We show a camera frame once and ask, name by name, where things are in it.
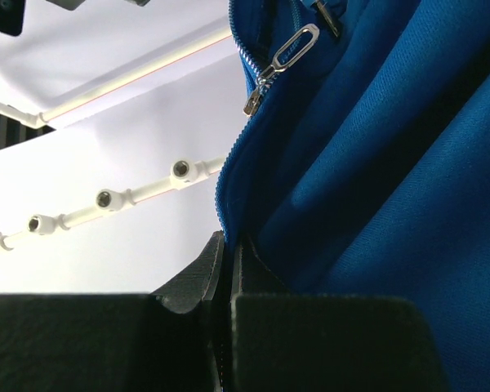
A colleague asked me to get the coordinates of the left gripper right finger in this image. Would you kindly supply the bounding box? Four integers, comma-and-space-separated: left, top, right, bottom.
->
230, 240, 449, 391

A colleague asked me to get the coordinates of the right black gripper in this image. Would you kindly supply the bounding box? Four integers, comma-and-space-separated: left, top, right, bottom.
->
0, 0, 26, 37

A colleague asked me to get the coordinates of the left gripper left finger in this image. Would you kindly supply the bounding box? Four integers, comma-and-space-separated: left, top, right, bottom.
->
0, 232, 224, 391

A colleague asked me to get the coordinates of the blue jacket with white lining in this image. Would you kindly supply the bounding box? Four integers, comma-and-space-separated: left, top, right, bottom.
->
216, 1, 490, 391

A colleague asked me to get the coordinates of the white PVC pipe frame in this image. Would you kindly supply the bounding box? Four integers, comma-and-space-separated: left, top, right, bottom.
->
0, 29, 237, 253

